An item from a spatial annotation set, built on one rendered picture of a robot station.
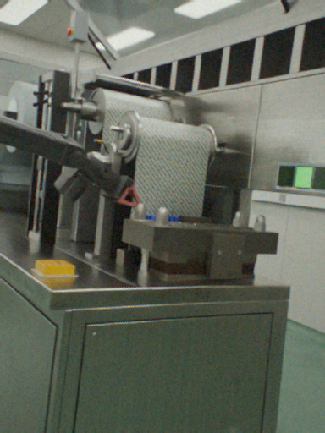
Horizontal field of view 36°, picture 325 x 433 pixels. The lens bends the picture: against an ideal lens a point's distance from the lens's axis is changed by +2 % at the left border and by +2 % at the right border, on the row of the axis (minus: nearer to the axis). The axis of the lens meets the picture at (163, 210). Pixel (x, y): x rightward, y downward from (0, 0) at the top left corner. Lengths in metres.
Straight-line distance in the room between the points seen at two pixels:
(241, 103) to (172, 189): 0.34
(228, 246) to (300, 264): 3.24
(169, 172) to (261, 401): 0.65
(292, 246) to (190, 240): 3.36
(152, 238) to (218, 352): 0.33
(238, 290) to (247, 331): 0.12
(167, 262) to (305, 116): 0.51
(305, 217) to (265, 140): 3.06
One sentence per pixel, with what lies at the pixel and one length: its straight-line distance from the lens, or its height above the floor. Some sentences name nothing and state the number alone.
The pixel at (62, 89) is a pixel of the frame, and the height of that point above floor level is 1.39.
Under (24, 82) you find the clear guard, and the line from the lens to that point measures 2.34.
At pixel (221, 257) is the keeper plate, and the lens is 1.27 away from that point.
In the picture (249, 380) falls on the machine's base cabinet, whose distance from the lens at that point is 1.38.
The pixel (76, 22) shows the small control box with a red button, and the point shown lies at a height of 1.67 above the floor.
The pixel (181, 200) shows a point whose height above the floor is 1.09.
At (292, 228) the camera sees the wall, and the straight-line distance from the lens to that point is 4.57.
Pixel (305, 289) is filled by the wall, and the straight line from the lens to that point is 4.48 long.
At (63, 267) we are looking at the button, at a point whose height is 0.92.
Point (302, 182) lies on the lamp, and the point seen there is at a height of 1.17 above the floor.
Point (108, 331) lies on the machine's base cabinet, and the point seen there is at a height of 0.81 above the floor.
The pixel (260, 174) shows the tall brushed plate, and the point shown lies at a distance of 1.43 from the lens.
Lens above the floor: 1.14
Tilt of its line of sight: 3 degrees down
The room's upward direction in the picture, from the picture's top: 6 degrees clockwise
